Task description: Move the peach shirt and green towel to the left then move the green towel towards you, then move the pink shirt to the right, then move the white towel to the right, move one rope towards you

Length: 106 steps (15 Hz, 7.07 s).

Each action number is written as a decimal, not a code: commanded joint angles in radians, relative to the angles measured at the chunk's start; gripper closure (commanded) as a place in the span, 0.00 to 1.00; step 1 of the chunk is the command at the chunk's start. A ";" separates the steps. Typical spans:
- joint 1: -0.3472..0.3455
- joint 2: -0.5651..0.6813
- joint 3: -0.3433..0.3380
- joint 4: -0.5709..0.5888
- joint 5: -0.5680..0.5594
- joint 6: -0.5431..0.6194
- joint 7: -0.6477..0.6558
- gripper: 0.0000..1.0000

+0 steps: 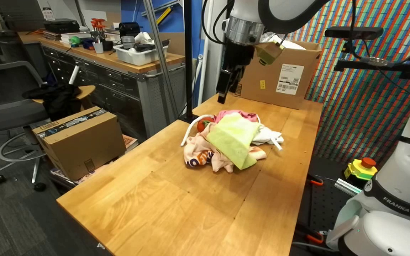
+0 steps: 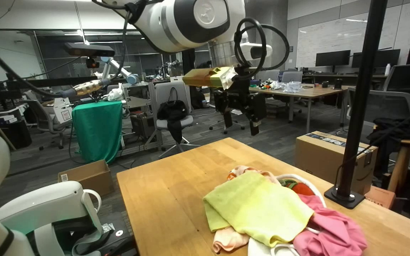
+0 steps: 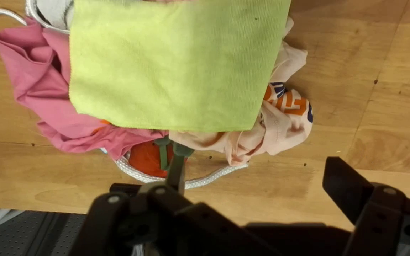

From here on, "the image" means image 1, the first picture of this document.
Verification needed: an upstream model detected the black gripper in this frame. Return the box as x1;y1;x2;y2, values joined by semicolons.
215;41;258;105

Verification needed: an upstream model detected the yellow-green towel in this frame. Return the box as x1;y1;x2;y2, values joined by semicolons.
205;112;263;172

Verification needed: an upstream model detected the white towel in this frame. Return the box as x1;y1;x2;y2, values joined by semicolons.
251;120;286;152

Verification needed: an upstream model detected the peach shirt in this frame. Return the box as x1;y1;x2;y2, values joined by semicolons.
181;125;269;174

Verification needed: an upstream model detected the cardboard box with white label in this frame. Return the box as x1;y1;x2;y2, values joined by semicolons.
239;39;325;109

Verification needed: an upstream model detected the black pole with base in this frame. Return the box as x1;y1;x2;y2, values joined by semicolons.
184;0;201;123

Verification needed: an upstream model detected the white plastic bag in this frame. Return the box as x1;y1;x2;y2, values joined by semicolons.
261;31;308;51

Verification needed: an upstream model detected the silver metal pole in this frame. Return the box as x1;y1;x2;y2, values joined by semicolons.
141;0;181;120

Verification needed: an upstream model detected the white plastic bin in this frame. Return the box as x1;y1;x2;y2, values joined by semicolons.
113;41;171;66

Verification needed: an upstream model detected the wooden-top workbench with drawers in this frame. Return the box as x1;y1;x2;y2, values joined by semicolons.
17;29;188;139

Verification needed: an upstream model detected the flat reddish cardboard box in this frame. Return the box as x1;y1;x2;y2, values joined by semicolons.
121;133;140;152

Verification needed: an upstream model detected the orange black clamp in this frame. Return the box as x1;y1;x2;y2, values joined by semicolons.
306;174;326;189
293;226;329;248

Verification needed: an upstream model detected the round wooden stool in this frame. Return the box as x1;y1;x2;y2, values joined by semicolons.
30;83;97;110

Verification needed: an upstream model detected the black boom bar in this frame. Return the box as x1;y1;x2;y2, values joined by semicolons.
333;55;410;81

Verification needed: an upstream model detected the yellow red emergency stop button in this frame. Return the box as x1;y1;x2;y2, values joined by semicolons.
342;154;379;183

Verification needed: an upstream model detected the cardboard box with black tape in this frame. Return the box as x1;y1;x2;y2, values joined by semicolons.
31;105;128;182

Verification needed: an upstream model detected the black cloth on stool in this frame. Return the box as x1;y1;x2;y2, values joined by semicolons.
21;81;84;122

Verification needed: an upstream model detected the black case on workbench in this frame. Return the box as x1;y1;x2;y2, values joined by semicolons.
43;18;81;35

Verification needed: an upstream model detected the grey office chair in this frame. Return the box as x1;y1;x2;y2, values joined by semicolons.
0;59;51;191

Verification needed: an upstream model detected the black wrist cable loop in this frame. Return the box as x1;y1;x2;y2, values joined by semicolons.
201;0;231;45

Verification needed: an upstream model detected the black camera on boom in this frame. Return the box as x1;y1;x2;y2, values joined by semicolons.
323;25;384;42

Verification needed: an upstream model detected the clear hose loop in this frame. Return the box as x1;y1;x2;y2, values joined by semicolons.
0;130;46;166

